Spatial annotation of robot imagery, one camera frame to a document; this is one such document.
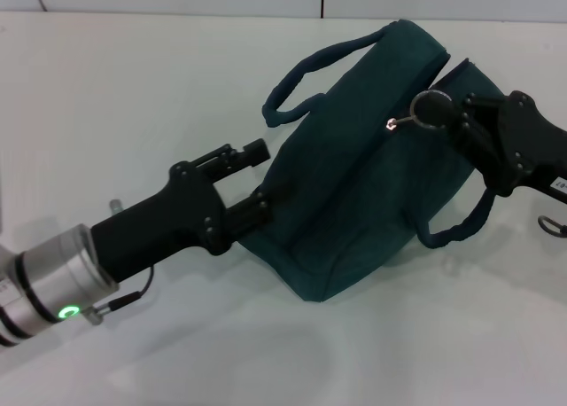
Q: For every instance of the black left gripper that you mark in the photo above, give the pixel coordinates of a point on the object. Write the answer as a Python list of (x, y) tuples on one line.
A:
[(164, 226)]

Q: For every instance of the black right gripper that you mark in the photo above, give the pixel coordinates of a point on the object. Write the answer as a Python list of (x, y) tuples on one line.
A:
[(531, 149)]

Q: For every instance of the dark teal insulated lunch bag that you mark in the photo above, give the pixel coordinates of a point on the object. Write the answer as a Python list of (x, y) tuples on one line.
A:
[(363, 193)]

